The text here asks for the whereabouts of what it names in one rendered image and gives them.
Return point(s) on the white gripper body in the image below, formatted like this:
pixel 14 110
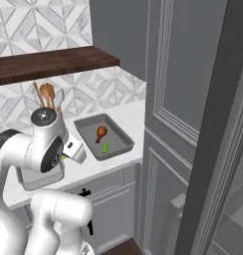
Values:
pixel 80 156

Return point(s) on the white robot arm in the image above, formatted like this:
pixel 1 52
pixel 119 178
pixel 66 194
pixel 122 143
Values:
pixel 44 142

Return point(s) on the green lemon wedge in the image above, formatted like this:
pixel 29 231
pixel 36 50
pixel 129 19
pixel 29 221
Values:
pixel 64 156
pixel 106 147

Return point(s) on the brown chicken drumstick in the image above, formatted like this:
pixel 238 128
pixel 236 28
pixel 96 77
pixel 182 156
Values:
pixel 101 131

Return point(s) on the pale grey tupperware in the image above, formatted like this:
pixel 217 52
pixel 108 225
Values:
pixel 37 179

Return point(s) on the grey drawer front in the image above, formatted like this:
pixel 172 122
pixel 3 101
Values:
pixel 110 181

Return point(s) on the grey baking tray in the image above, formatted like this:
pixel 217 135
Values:
pixel 120 136

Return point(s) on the white spatula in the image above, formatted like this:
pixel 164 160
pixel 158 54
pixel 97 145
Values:
pixel 59 99

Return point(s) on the grey cupboard door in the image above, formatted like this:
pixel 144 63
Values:
pixel 113 215

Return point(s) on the wooden spoon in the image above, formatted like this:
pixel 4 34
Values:
pixel 47 91

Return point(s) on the wooden whisk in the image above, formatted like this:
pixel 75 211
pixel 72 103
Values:
pixel 37 94

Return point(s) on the grey tall cabinet lower door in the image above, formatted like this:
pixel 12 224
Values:
pixel 160 186

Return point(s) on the grey tall cabinet door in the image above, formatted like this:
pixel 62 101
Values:
pixel 160 186
pixel 190 66

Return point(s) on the dark wooden shelf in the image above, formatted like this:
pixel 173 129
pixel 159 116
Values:
pixel 53 63

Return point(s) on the dark grey fridge door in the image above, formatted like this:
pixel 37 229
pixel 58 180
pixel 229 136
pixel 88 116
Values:
pixel 219 149

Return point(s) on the grey tall cabinet upper door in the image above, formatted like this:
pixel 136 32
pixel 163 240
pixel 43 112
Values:
pixel 190 66

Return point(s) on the grey wall cabinet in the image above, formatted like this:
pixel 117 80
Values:
pixel 120 30

